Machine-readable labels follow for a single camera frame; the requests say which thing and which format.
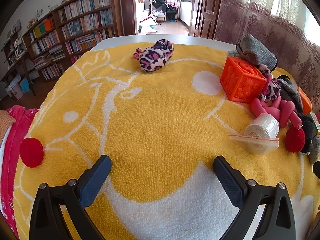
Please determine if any dark clothes pile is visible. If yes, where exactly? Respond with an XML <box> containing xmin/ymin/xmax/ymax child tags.
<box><xmin>150</xmin><ymin>0</ymin><xmax>179</xmax><ymax>20</ymax></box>

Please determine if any wooden bookshelf with books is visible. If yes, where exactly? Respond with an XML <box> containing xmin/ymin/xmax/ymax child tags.
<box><xmin>22</xmin><ymin>0</ymin><xmax>120</xmax><ymax>83</ymax></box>

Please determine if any orange hollow cube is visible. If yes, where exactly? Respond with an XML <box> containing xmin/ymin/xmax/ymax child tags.
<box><xmin>297</xmin><ymin>87</ymin><xmax>313</xmax><ymax>113</ymax></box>

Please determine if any brown striped cushion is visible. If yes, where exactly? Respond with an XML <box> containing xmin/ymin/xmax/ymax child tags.
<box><xmin>0</xmin><ymin>110</ymin><xmax>16</xmax><ymax>140</ymax></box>

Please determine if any yellow printed blanket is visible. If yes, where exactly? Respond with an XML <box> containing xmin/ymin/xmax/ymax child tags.
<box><xmin>14</xmin><ymin>42</ymin><xmax>318</xmax><ymax>240</ymax></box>

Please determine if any orange embossed cube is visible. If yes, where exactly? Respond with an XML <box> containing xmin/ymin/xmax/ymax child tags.
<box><xmin>220</xmin><ymin>56</ymin><xmax>267</xmax><ymax>103</ymax></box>

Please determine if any white bag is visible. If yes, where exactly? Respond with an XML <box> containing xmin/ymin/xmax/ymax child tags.
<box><xmin>139</xmin><ymin>17</ymin><xmax>158</xmax><ymax>34</ymax></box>

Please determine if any brown wooden doorway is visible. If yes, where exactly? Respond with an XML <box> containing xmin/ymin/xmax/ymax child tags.
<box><xmin>119</xmin><ymin>0</ymin><xmax>224</xmax><ymax>40</ymax></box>

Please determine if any patterned lace curtain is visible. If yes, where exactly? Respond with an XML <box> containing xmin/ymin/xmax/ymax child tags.
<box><xmin>214</xmin><ymin>0</ymin><xmax>320</xmax><ymax>110</ymax></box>

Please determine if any dark wooden side shelf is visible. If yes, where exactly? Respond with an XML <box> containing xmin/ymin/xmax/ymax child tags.
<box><xmin>0</xmin><ymin>29</ymin><xmax>35</xmax><ymax>98</ymax></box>

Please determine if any leopard print plush sock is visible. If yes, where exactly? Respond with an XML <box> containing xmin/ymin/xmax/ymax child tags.
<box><xmin>134</xmin><ymin>39</ymin><xmax>174</xmax><ymax>73</ymax></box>

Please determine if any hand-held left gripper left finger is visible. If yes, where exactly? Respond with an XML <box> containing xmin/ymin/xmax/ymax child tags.
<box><xmin>30</xmin><ymin>155</ymin><xmax>112</xmax><ymax>240</ymax></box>

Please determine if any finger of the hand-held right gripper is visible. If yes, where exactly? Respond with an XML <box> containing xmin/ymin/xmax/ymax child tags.
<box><xmin>312</xmin><ymin>160</ymin><xmax>320</xmax><ymax>180</ymax></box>

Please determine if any pale green carton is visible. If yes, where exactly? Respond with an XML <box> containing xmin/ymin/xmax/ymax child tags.
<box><xmin>306</xmin><ymin>112</ymin><xmax>320</xmax><ymax>134</ymax></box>

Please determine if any grey fabric bundle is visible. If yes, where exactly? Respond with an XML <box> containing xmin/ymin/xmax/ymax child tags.
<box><xmin>308</xmin><ymin>136</ymin><xmax>320</xmax><ymax>166</ymax></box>

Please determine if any clear plastic bag roll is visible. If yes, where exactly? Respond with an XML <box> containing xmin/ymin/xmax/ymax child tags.
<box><xmin>228</xmin><ymin>113</ymin><xmax>280</xmax><ymax>155</ymax></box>

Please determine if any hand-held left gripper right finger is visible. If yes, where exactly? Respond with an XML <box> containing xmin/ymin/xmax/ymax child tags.
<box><xmin>213</xmin><ymin>156</ymin><xmax>297</xmax><ymax>240</ymax></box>

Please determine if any red fleece quilt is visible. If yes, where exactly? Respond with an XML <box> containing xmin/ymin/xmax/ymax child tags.
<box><xmin>0</xmin><ymin>105</ymin><xmax>40</xmax><ymax>239</ymax></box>

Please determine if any red pompom ball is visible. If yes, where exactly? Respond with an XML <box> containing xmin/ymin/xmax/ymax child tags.
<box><xmin>19</xmin><ymin>138</ymin><xmax>45</xmax><ymax>168</ymax></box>
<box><xmin>285</xmin><ymin>126</ymin><xmax>306</xmax><ymax>153</ymax></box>

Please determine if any pink knotted rubber toy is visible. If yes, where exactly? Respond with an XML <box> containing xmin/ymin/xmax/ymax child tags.
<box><xmin>251</xmin><ymin>97</ymin><xmax>284</xmax><ymax>122</ymax></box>
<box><xmin>280</xmin><ymin>100</ymin><xmax>303</xmax><ymax>130</ymax></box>

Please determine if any black sock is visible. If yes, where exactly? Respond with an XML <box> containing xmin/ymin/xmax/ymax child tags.
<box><xmin>297</xmin><ymin>115</ymin><xmax>315</xmax><ymax>155</ymax></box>

